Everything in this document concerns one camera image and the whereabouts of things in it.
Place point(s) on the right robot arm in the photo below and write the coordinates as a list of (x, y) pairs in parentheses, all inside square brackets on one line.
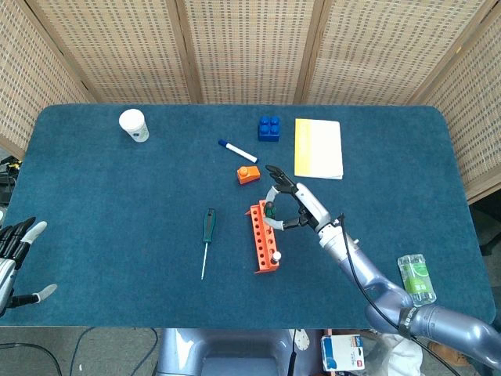
[(352, 258)]

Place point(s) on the woven folding screen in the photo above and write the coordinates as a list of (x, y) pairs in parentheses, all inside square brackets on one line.
[(250, 47)]

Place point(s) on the white plastic bag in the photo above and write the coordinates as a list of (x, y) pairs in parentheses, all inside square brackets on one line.
[(395, 358)]

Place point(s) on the yellow and white notebook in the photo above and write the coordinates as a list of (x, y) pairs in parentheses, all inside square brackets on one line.
[(323, 149)]

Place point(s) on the orange and purple toy block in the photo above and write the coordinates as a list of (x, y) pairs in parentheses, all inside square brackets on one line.
[(249, 175)]

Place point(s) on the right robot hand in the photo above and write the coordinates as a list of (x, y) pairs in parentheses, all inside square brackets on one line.
[(313, 205)]

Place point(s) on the blue capped white marker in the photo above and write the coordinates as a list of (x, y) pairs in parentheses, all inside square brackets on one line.
[(238, 151)]

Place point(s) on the white floral paper cup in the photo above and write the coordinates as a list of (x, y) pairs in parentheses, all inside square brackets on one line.
[(135, 125)]

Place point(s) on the small dark green tube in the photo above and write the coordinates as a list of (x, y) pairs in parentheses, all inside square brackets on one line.
[(269, 211)]

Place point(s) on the grey blue robot torso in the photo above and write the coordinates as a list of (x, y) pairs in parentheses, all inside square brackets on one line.
[(227, 352)]

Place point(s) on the white perforated disc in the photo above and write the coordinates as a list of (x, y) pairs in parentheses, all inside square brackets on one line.
[(301, 340)]

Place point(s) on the white and blue box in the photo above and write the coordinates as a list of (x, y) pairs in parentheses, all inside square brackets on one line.
[(342, 352)]

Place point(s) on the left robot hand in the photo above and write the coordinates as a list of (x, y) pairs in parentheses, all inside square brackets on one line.
[(11, 244)]

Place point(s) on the blue carpet table cover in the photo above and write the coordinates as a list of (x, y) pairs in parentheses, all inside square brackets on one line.
[(117, 215)]

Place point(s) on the blue building brick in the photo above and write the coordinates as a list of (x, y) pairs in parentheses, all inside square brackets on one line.
[(269, 129)]

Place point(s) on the clear bottle with green label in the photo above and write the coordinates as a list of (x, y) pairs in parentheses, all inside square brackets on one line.
[(417, 278)]

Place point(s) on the orange test tube rack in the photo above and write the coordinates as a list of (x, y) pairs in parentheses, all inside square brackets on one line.
[(258, 239)]

